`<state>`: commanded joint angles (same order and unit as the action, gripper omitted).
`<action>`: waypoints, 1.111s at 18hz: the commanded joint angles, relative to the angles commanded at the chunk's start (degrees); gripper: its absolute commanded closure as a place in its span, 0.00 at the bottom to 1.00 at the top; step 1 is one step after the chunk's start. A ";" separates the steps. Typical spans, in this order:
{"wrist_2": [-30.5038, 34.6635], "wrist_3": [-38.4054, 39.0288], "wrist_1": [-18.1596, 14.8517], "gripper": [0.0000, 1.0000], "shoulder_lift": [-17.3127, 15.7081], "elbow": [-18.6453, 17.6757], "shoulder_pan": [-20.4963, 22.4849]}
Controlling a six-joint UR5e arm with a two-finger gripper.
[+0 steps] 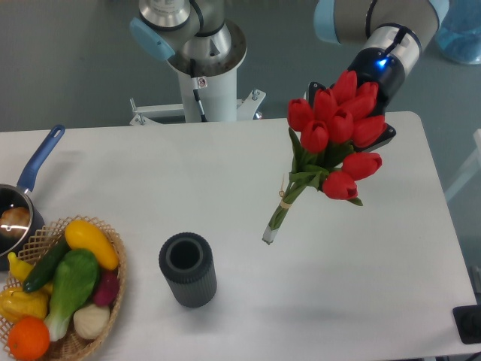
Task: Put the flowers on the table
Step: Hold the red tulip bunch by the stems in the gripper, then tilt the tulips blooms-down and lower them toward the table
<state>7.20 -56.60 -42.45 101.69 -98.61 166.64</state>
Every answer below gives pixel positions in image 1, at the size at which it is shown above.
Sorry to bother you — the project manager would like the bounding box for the white frame right edge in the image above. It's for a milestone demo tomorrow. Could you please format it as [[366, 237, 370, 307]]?
[[444, 129, 480, 202]]

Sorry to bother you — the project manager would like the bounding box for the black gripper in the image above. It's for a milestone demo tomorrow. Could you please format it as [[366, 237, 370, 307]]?
[[307, 48, 406, 151]]

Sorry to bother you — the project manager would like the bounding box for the green bok choy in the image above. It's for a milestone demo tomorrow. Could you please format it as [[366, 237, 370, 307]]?
[[44, 249, 99, 342]]

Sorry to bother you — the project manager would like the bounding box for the green cucumber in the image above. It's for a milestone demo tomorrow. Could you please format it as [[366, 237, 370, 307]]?
[[23, 237, 71, 293]]

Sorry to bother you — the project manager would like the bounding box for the dark grey ribbed vase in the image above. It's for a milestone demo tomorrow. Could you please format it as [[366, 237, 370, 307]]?
[[159, 232, 217, 308]]

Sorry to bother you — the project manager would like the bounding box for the red tulip bouquet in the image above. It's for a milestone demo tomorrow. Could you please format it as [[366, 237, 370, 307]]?
[[262, 70, 387, 244]]

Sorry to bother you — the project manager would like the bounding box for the purple radish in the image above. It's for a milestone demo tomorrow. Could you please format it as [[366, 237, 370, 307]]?
[[92, 271, 119, 306]]

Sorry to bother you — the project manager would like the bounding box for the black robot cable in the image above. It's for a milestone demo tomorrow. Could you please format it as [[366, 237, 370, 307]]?
[[188, 59, 208, 123]]

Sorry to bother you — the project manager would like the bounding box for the orange fruit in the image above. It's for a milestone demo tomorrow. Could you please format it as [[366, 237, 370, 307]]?
[[7, 317, 50, 360]]

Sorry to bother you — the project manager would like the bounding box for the yellow banana pepper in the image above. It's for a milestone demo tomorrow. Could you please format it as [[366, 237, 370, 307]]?
[[8, 252, 53, 296]]

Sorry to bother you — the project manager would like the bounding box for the white garlic bulb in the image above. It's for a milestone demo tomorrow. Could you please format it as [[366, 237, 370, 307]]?
[[73, 304, 110, 340]]

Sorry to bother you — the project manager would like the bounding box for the yellow squash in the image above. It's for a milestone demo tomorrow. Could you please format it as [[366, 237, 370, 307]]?
[[65, 220, 119, 271]]

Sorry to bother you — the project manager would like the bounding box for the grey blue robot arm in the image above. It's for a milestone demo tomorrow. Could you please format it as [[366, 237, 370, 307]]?
[[129, 1, 449, 124]]

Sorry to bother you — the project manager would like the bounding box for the yellow pumpkin gourd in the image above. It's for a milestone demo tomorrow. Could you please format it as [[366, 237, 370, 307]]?
[[1, 287, 49, 323]]

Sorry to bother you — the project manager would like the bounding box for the brown bread in pan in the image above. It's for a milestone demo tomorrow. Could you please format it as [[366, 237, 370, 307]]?
[[1, 207, 30, 240]]

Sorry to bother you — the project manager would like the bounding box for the black device at edge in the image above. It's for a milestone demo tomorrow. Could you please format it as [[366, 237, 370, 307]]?
[[452, 305, 480, 344]]

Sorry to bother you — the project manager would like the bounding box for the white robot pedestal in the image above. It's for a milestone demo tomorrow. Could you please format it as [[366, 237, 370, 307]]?
[[130, 18, 266, 125]]

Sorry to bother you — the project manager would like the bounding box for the blue handled saucepan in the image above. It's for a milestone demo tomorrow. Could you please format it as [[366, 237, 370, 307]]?
[[1, 125, 65, 272]]

